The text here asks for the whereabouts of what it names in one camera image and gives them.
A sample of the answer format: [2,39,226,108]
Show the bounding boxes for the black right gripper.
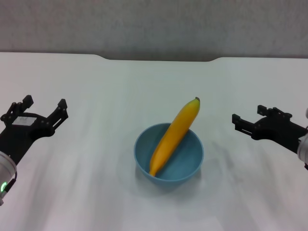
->
[232,104,308,154]

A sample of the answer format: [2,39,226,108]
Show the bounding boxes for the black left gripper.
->
[0,95,69,166]

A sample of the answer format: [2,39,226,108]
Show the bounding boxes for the yellow banana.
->
[148,96,201,178]

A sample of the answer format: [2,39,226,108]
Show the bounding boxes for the blue plastic bowl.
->
[133,123,205,186]

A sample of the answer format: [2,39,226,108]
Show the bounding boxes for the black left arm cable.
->
[4,172,18,194]

